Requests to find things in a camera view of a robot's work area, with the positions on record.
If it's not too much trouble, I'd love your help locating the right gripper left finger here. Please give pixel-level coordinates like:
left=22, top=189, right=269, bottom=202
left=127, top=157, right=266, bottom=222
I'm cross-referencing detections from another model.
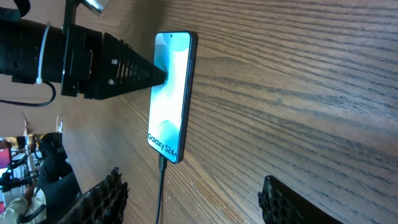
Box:
left=58, top=167, right=129, bottom=224

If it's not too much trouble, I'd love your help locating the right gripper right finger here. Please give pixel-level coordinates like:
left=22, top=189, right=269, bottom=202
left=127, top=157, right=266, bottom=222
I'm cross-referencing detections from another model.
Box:
left=257, top=175, right=341, bottom=224

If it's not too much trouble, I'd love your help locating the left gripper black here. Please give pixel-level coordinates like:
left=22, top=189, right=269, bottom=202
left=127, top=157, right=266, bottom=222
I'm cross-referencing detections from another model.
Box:
left=61, top=0, right=166, bottom=100

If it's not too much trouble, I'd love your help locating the blue Galaxy smartphone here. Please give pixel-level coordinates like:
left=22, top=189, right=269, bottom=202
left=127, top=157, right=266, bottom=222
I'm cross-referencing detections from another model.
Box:
left=147, top=31, right=198, bottom=164

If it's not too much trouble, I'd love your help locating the black USB charging cable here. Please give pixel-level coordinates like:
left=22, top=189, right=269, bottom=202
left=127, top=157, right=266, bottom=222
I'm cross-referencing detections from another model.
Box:
left=154, top=154, right=169, bottom=224

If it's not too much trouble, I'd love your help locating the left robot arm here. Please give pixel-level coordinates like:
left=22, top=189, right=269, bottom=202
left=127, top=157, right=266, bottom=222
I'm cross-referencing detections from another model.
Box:
left=1, top=0, right=166, bottom=100

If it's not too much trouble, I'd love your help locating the seated person in background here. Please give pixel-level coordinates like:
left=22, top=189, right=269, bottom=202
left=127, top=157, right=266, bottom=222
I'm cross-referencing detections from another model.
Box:
left=0, top=132, right=82, bottom=224

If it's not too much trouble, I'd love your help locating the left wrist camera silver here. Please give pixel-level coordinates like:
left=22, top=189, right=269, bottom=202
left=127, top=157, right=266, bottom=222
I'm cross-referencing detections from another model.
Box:
left=81, top=0, right=110, bottom=15

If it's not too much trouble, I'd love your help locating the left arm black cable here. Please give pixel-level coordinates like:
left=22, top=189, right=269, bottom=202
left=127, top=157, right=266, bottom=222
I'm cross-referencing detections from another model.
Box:
left=0, top=80, right=57, bottom=108

